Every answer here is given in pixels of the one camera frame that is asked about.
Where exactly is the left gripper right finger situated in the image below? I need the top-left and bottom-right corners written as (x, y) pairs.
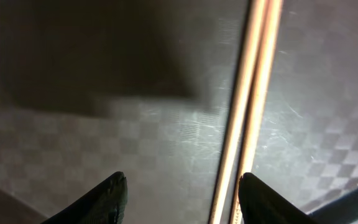
top-left (238, 172), bottom-right (316, 224)

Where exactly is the wooden chopstick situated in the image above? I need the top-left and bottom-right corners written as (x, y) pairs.
top-left (208, 0), bottom-right (269, 224)
top-left (228, 0), bottom-right (284, 224)

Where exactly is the brown serving tray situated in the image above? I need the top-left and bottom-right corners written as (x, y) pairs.
top-left (0, 0), bottom-right (358, 223)

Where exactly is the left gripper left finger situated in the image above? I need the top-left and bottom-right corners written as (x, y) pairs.
top-left (42, 171), bottom-right (127, 224)

